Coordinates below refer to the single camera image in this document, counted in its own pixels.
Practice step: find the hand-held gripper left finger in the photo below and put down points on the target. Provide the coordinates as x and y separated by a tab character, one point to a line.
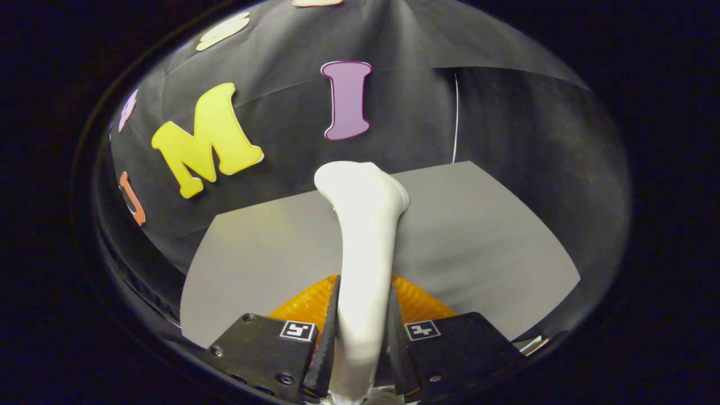
329	360

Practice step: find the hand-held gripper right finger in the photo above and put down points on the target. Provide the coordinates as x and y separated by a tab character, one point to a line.
395	349

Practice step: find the white garment steamer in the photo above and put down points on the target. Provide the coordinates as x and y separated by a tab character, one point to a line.
365	253

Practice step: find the grey cabinet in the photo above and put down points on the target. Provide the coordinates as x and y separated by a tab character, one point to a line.
478	253

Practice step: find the black backdrop cloth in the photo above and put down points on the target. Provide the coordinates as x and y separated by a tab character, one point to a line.
281	112

